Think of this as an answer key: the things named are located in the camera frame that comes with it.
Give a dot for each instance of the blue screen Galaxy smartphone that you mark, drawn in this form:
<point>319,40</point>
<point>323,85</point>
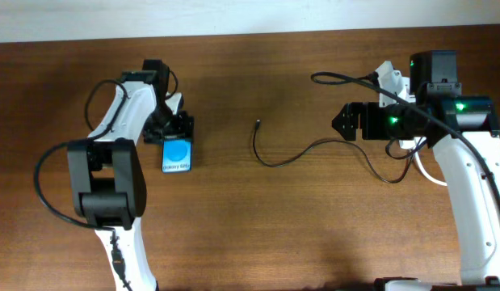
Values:
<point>176,156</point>

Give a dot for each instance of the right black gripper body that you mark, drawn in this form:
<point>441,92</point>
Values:
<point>369,121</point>

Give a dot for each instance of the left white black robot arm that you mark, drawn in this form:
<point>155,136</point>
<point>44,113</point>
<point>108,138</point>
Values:
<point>107,181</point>

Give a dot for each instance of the white power strip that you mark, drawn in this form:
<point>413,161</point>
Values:
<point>411,144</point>

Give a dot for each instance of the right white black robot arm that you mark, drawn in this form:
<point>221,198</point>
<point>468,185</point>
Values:
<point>464,135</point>

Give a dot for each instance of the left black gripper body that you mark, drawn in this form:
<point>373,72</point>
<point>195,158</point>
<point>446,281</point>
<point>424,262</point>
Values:
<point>165,124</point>

